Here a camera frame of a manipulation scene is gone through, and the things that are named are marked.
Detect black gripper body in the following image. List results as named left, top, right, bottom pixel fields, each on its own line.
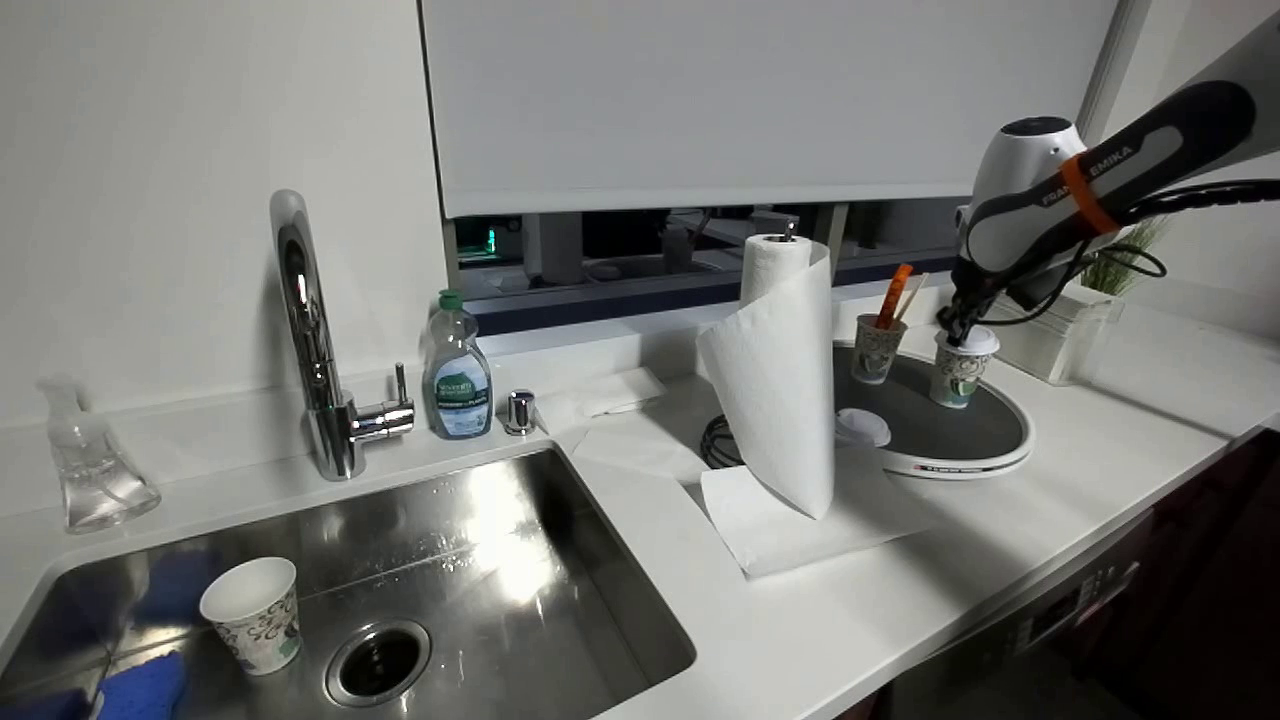
left=933, top=258, right=1024, bottom=352

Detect white plastic cup lid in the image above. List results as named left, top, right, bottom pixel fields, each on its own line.
left=831, top=404, right=896, bottom=456
left=933, top=323, right=1003, bottom=368

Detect wooden chopstick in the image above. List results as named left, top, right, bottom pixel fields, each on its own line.
left=894, top=282, right=929, bottom=334

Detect orange plastic strip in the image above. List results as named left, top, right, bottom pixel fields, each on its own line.
left=871, top=261, right=921, bottom=334

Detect clear napkin holder white napkins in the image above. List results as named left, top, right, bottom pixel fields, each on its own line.
left=1016, top=282, right=1113, bottom=387

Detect round black tray white rim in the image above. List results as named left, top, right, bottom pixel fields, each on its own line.
left=831, top=337, right=1035, bottom=485

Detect potted plant white pot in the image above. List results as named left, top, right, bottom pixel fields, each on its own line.
left=1082, top=217, right=1171, bottom=300

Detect white roller blind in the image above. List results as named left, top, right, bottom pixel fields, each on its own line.
left=418, top=0, right=1124, bottom=224

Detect dark under-counter cabinet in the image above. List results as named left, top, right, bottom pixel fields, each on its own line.
left=835, top=431, right=1280, bottom=720

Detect dark window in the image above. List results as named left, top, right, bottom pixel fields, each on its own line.
left=446, top=198, right=978, bottom=337

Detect small chrome knob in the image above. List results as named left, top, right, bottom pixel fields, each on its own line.
left=498, top=387, right=539, bottom=442

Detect dish soap bottle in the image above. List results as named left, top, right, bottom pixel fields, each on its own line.
left=420, top=287, right=499, bottom=444

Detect stainless steel sink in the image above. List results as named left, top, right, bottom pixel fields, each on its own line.
left=0, top=437, right=702, bottom=720

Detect chrome faucet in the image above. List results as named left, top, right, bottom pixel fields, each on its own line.
left=270, top=189, right=420, bottom=485

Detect blue sponge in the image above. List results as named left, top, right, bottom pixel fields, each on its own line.
left=85, top=649, right=193, bottom=720

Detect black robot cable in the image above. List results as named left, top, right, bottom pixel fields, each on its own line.
left=983, top=177, right=1280, bottom=334

